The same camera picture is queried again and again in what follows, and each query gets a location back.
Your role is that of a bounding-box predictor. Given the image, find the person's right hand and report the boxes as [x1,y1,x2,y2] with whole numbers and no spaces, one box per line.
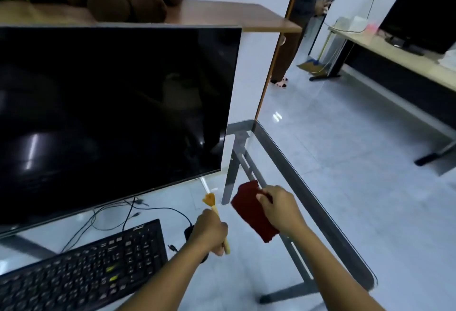
[256,185,308,239]

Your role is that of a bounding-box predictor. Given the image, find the person's left hand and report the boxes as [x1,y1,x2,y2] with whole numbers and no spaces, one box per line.
[185,208,229,259]

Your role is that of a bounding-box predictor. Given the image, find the dark red cloth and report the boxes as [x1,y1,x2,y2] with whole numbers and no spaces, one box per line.
[231,180,280,244]

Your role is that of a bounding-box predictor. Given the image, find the yellow bristle brush wooden handle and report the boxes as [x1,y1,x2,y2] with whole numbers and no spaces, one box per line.
[202,193,231,256]

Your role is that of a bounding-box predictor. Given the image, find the person's left forearm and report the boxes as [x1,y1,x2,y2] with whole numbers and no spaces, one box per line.
[116,240,207,311]

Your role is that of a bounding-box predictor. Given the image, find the person's right forearm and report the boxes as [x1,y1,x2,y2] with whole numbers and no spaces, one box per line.
[285,225,387,311]

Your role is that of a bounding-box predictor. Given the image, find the black computer mouse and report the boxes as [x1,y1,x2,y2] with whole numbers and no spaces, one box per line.
[183,225,209,264]

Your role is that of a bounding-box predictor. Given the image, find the black keyboard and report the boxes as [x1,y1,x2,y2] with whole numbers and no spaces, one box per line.
[0,219,168,311]

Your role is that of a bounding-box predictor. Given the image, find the large black monitor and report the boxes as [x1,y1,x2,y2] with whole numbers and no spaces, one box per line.
[0,24,243,239]

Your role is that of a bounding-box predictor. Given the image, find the brown wooden shelf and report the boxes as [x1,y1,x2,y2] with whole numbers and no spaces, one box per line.
[0,0,303,34]

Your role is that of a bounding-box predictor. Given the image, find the beige desk with black legs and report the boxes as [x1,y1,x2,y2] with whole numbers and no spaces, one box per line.
[309,27,456,167]

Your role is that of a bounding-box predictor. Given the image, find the white box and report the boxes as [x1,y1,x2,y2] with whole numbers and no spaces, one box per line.
[334,16,368,34]

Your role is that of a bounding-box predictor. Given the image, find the small black monitor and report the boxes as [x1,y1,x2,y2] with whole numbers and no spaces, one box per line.
[378,0,456,56]

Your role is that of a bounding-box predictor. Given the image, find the grey metal desk frame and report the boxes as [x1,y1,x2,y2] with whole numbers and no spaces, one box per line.
[221,119,378,304]

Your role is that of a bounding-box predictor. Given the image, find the black mouse cable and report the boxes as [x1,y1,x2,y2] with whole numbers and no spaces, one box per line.
[133,206,193,229]

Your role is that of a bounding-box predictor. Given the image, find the black monitor cable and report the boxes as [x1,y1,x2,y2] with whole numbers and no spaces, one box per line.
[61,197,150,254]

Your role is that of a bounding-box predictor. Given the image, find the broom with yellow handle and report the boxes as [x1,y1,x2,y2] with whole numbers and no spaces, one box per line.
[297,32,331,73]

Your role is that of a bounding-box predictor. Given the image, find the brown wooden door frame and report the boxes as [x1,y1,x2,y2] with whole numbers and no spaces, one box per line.
[254,0,311,120]

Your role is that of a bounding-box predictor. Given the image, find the thin socket cable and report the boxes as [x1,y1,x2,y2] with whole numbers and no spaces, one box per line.
[329,0,380,34]

